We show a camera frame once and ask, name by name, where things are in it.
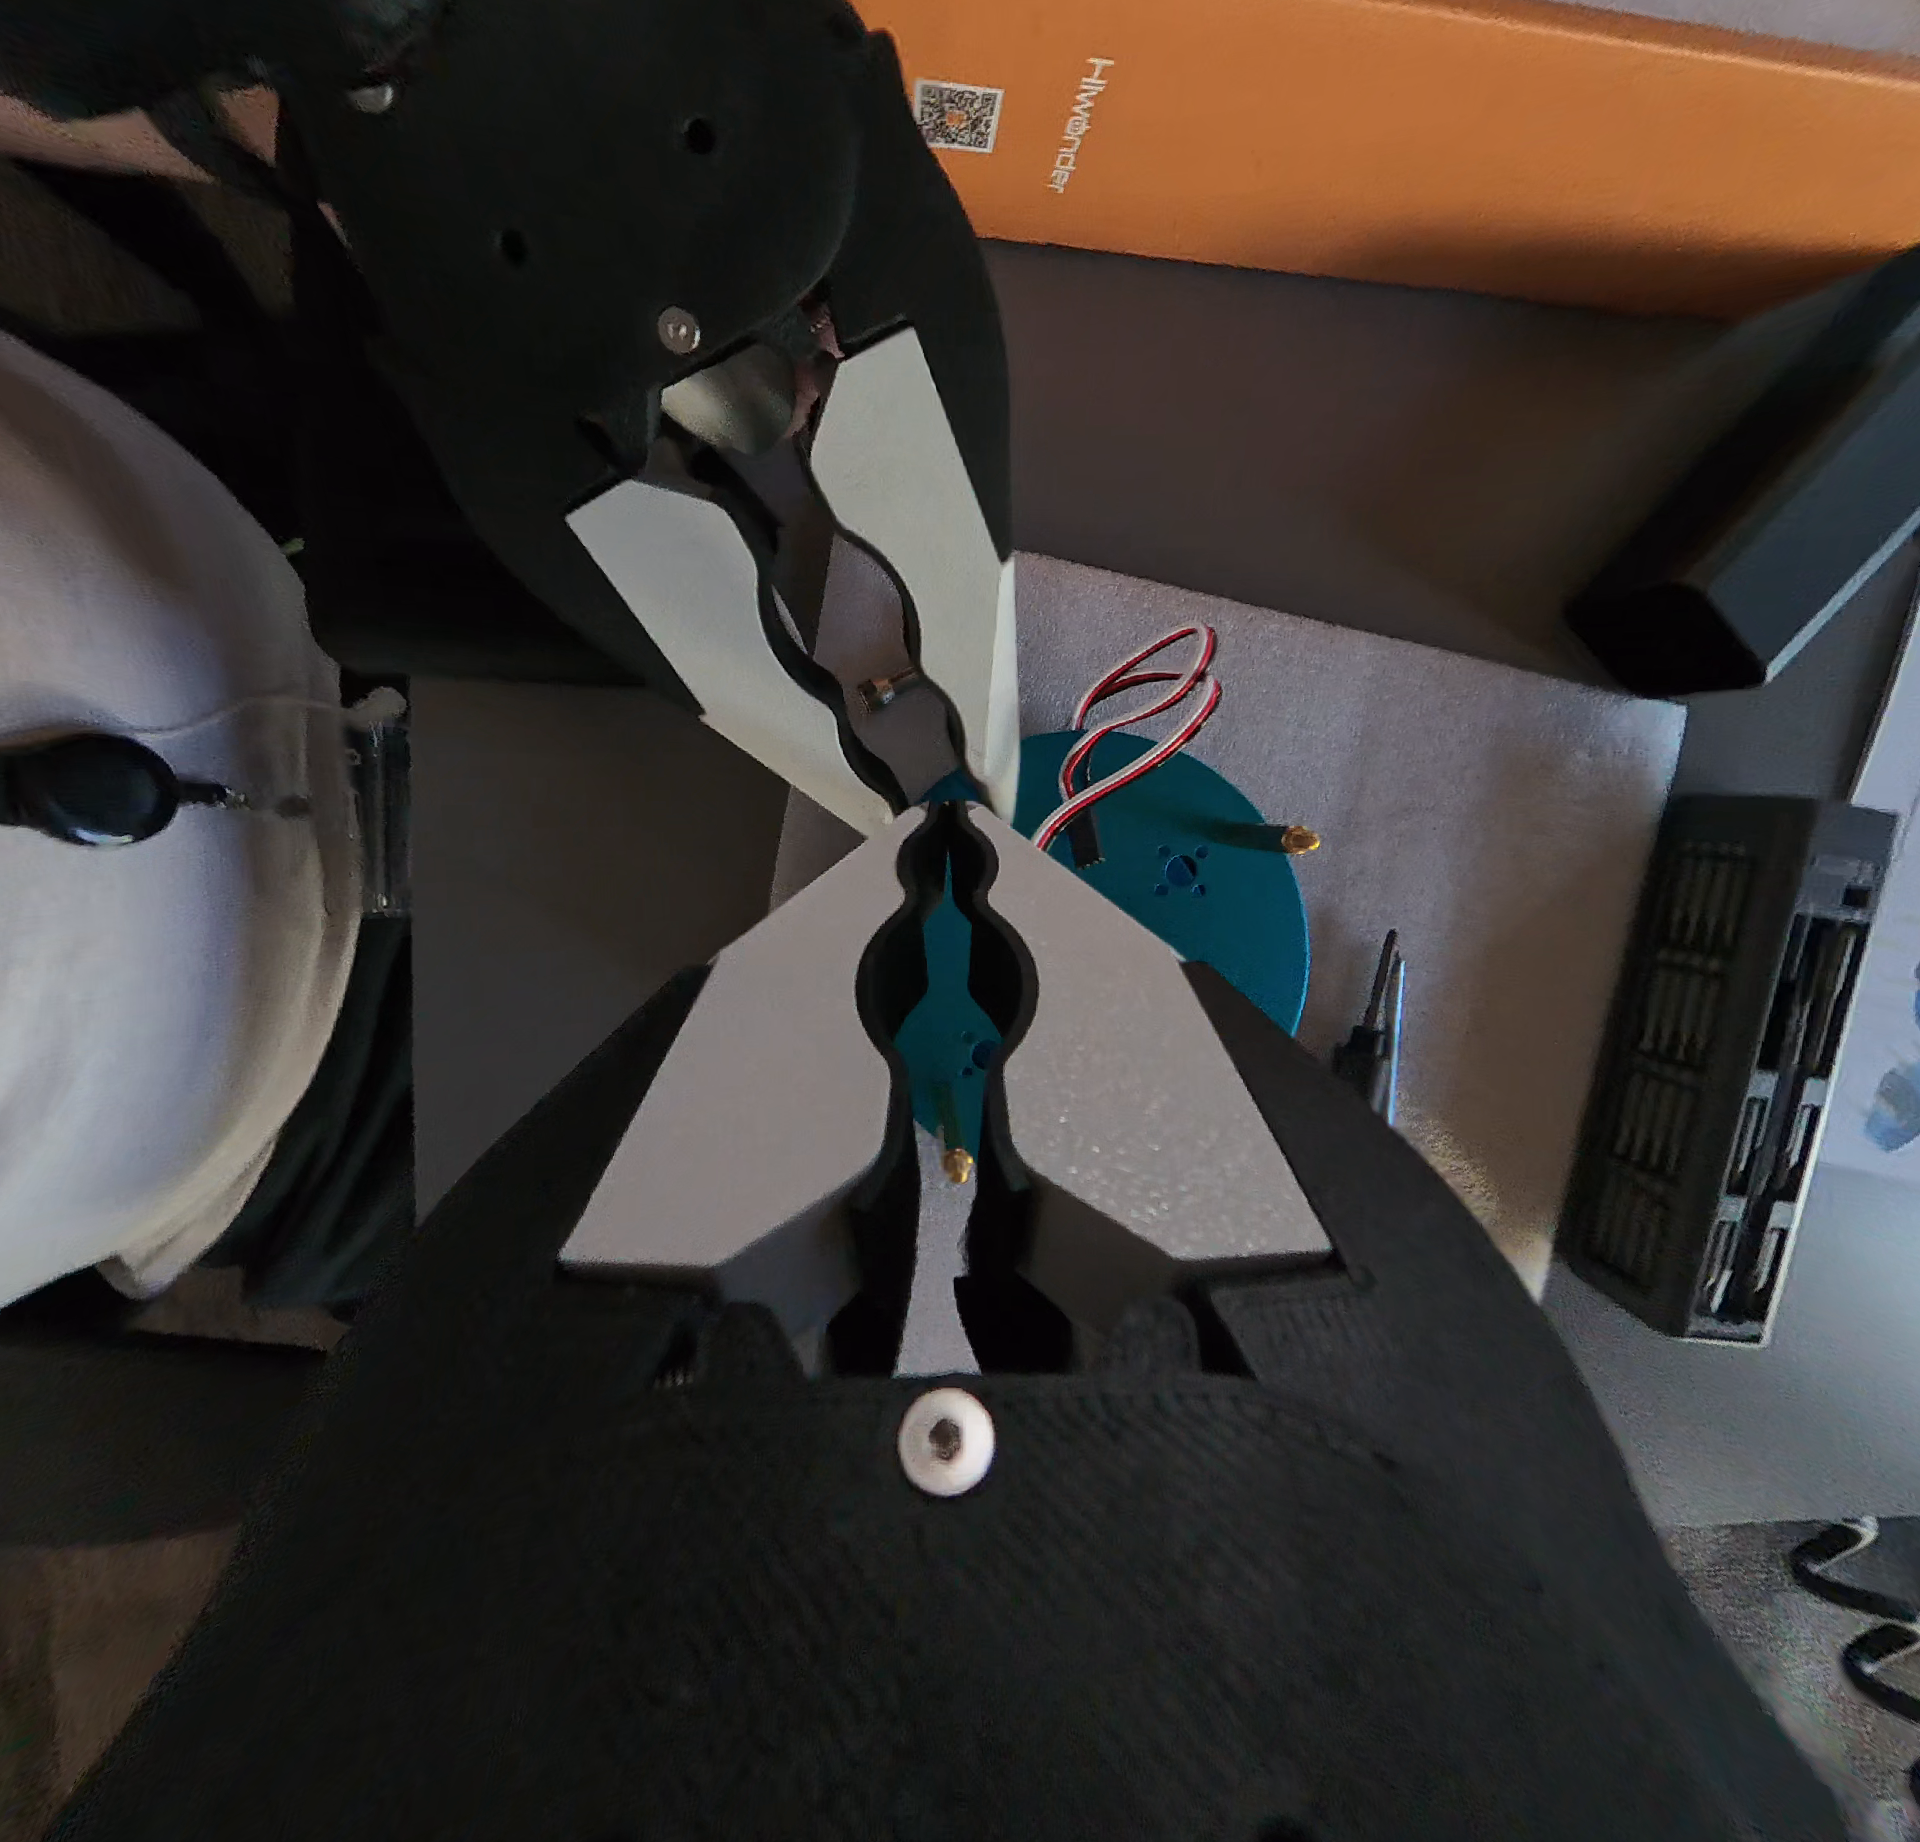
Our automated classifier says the orange cardboard box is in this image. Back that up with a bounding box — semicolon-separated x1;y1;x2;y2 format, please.
826;0;1920;321

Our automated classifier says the black screwdriver bit tray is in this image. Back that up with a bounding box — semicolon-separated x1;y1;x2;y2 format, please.
1560;795;1899;1341

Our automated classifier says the black perforated box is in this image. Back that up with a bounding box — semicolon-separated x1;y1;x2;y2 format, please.
292;508;678;690

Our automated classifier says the black badge reel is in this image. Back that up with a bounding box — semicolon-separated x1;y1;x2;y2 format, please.
0;734;248;847

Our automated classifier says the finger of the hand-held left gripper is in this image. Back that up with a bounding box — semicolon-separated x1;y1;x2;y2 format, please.
568;350;918;840
808;321;1022;812

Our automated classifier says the blue round base plate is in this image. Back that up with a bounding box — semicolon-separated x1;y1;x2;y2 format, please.
885;734;1313;1192

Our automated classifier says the black precision screwdriver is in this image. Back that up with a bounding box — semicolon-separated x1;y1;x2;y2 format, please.
1335;931;1404;1111

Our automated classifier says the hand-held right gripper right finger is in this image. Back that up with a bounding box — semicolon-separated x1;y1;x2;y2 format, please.
951;803;1339;1379

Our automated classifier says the dark grey case sleeve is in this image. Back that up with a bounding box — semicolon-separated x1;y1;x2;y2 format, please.
1566;245;1920;696

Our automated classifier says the white foam sheet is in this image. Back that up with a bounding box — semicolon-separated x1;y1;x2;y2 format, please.
772;545;1688;1297

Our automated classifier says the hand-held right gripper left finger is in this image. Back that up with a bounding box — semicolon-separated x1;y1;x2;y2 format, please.
557;803;948;1379

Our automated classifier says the person's white shirt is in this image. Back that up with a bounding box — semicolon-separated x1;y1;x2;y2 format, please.
0;328;377;1312

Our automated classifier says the printed instruction manual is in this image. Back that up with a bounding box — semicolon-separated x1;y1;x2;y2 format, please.
1821;643;1920;1169

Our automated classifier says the clear badge holder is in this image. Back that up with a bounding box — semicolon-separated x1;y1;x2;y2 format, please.
336;688;413;922

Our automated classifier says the red white black servo cable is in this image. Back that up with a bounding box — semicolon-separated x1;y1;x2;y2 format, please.
1032;624;1224;873

